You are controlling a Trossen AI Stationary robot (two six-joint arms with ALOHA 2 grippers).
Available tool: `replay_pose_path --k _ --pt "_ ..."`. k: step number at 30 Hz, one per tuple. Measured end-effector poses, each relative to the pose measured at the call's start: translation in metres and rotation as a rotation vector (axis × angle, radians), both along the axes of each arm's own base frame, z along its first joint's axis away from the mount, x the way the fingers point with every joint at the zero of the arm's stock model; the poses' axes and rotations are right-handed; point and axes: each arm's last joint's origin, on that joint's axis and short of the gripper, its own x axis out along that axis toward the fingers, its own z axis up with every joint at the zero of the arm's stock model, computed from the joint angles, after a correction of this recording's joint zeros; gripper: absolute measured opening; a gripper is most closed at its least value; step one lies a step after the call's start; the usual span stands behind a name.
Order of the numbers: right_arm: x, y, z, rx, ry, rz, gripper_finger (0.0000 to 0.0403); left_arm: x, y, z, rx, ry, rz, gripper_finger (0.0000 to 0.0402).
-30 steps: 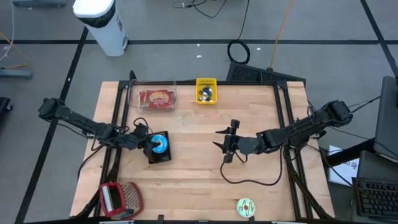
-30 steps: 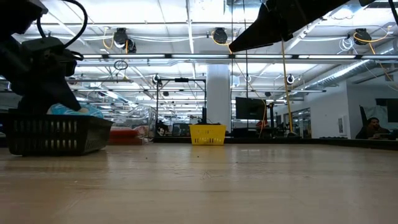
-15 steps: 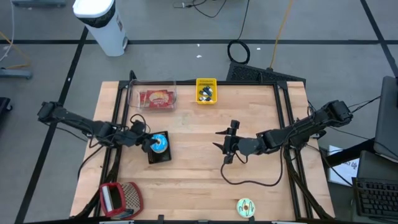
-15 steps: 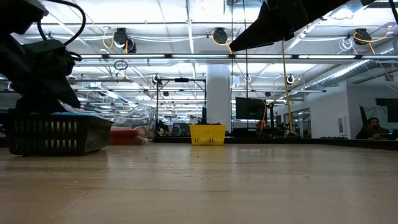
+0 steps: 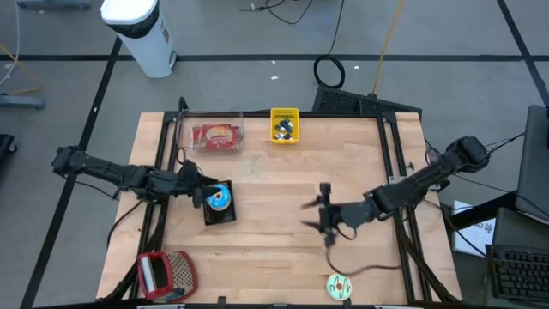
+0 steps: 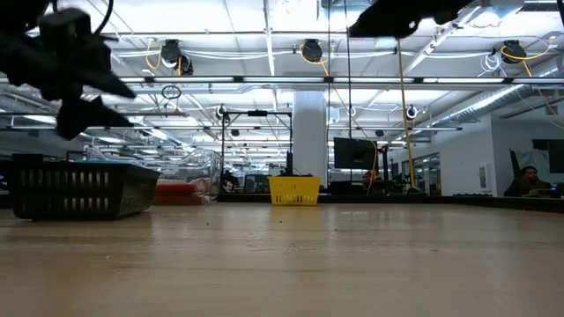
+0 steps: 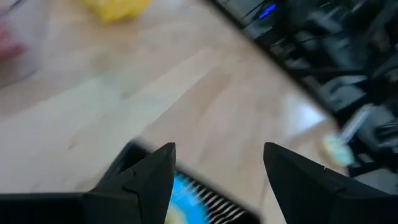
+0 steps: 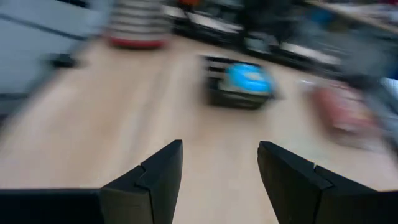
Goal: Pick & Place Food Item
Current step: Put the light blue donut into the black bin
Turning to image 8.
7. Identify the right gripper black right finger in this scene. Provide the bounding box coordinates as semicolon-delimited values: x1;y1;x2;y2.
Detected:
257;140;377;224

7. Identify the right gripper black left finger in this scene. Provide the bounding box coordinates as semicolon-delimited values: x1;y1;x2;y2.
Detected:
99;139;184;224

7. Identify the clear plastic container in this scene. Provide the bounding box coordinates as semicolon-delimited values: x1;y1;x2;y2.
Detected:
306;79;386;150

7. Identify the red snack packet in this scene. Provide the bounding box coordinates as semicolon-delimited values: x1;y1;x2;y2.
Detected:
310;85;379;134

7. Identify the blue frosted donut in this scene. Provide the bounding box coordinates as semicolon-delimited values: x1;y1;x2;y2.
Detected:
226;62;274;94

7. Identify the black plastic basket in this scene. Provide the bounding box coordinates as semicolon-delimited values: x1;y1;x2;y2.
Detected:
203;55;277;110

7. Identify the red mesh container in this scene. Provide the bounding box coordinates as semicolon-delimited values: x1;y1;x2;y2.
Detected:
105;0;170;50

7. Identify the black table clamp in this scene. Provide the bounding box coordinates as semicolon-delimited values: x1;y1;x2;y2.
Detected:
48;52;78;68

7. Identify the black metal table frame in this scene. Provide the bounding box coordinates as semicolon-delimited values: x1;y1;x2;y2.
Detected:
161;2;346;75

